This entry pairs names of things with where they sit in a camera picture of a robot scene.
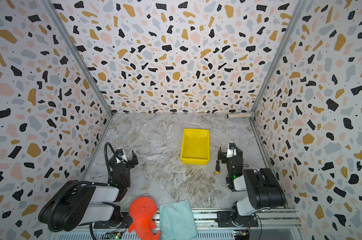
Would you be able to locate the black yellow screwdriver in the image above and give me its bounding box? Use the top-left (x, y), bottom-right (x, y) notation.
top-left (215, 160), bottom-right (221, 175)

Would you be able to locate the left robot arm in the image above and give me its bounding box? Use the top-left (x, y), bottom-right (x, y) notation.
top-left (38, 149), bottom-right (139, 233)

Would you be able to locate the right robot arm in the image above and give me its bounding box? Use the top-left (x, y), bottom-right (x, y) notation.
top-left (216, 143), bottom-right (286, 228)

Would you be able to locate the yellow plastic bin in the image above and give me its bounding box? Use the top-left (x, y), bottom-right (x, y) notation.
top-left (180, 129), bottom-right (210, 165)

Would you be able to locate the speckled cylinder roll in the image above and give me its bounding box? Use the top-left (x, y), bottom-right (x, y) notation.
top-left (227, 112), bottom-right (255, 119)

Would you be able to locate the red plush toy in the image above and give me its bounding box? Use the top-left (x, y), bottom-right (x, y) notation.
top-left (128, 197), bottom-right (161, 240)

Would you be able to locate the teal folded cloth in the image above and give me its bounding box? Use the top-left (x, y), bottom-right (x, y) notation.
top-left (160, 200), bottom-right (198, 240)

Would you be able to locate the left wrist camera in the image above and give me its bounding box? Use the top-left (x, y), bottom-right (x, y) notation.
top-left (116, 149), bottom-right (128, 163)

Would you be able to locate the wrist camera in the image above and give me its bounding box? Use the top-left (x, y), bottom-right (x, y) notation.
top-left (227, 143), bottom-right (237, 159)
top-left (116, 149), bottom-right (128, 163)

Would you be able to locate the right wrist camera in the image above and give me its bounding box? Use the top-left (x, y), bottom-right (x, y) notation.
top-left (227, 143), bottom-right (237, 159)

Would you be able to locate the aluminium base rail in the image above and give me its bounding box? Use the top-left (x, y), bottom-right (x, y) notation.
top-left (48, 208), bottom-right (307, 240)

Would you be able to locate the black corrugated cable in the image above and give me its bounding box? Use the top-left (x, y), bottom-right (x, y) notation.
top-left (47, 141), bottom-right (123, 232)

